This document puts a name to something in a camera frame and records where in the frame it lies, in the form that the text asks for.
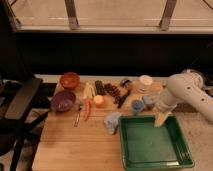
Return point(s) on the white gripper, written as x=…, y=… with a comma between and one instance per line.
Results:
x=166, y=102

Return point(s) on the black eraser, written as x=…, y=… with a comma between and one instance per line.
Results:
x=99, y=87

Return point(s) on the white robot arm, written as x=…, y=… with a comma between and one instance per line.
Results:
x=184, y=87

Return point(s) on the green plastic tray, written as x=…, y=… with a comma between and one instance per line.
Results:
x=145, y=147

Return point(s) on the blue cup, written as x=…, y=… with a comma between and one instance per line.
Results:
x=137, y=106

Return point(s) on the white lidded jar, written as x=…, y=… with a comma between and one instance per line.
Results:
x=145, y=82

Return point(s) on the crumpled blue cloth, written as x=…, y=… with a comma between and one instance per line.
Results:
x=111, y=122

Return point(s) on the small dark can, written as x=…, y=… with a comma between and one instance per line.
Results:
x=125, y=82

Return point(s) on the orange yellow fruit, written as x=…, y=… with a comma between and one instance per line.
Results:
x=98, y=100

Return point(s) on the red chili pepper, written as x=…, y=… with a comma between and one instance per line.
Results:
x=87, y=109

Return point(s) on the yellow banana toy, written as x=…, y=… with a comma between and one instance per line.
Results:
x=89, y=91

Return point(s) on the red bowl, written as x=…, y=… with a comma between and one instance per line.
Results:
x=69, y=80

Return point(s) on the purple bowl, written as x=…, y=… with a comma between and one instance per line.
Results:
x=63, y=101

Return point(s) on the black chair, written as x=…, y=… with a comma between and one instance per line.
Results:
x=14, y=129

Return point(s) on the black handled brush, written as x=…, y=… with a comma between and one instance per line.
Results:
x=123, y=98

